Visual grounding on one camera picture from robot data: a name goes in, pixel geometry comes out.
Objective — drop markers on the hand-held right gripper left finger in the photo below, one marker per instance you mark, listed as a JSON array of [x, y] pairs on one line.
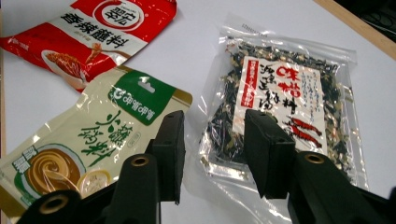
[[169, 155]]

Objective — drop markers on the red seasoning packet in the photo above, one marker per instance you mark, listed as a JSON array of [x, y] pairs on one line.
[[93, 34]]

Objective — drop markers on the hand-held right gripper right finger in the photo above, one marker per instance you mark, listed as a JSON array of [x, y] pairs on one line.
[[269, 155]]

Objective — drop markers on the beige and green sauce packet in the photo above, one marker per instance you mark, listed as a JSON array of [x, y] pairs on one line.
[[93, 130]]

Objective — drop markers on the clear dried seaweed packet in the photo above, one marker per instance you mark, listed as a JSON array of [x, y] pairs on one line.
[[280, 93]]

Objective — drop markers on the white paper sheet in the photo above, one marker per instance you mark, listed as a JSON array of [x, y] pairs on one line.
[[193, 46]]

